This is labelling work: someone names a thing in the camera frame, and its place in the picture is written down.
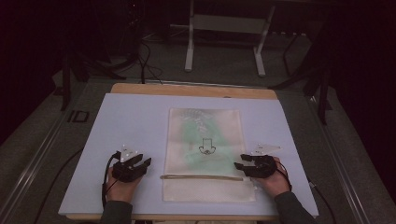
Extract green cloth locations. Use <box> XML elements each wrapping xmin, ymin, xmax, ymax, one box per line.
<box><xmin>180</xmin><ymin>119</ymin><xmax>237</xmax><ymax>169</ymax></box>

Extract black floor cables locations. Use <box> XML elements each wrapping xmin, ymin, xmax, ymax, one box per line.
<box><xmin>136</xmin><ymin>40</ymin><xmax>164</xmax><ymax>85</ymax></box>

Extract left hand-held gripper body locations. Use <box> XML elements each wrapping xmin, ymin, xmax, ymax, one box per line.
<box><xmin>111</xmin><ymin>145</ymin><xmax>147</xmax><ymax>184</ymax></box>

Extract black floor cable white plug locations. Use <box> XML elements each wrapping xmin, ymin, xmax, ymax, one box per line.
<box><xmin>307</xmin><ymin>179</ymin><xmax>338</xmax><ymax>224</ymax></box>

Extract black stand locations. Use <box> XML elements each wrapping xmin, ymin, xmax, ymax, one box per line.
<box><xmin>60</xmin><ymin>52</ymin><xmax>127</xmax><ymax>111</ymax></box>
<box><xmin>269</xmin><ymin>34</ymin><xmax>332</xmax><ymax>125</ymax></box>

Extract person's right hand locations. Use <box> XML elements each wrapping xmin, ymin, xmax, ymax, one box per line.
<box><xmin>253</xmin><ymin>157</ymin><xmax>292</xmax><ymax>199</ymax></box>

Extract person's left hand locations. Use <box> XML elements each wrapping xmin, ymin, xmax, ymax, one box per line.
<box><xmin>106</xmin><ymin>167</ymin><xmax>143</xmax><ymax>203</ymax></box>

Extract pale table mat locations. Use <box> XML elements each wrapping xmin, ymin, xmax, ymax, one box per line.
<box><xmin>58</xmin><ymin>92</ymin><xmax>319</xmax><ymax>217</ymax></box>

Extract white metal stand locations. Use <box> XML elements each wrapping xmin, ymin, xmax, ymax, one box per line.
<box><xmin>169</xmin><ymin>0</ymin><xmax>276</xmax><ymax>78</ymax></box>

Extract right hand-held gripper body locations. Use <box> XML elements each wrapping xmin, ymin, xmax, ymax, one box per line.
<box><xmin>247</xmin><ymin>143</ymin><xmax>282</xmax><ymax>179</ymax></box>

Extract metal floor rail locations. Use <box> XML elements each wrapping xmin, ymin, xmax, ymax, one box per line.
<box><xmin>0</xmin><ymin>105</ymin><xmax>73</xmax><ymax>224</ymax></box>
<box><xmin>306</xmin><ymin>94</ymin><xmax>372</xmax><ymax>224</ymax></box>

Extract translucent zipper bag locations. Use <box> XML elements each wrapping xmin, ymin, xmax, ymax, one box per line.
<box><xmin>160</xmin><ymin>106</ymin><xmax>257</xmax><ymax>203</ymax></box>

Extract wooden table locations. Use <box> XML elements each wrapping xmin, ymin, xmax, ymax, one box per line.
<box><xmin>65</xmin><ymin>82</ymin><xmax>279</xmax><ymax>222</ymax></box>

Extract right hand-held gripper cable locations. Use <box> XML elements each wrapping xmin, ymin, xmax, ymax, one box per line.
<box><xmin>275</xmin><ymin>158</ymin><xmax>293</xmax><ymax>191</ymax></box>

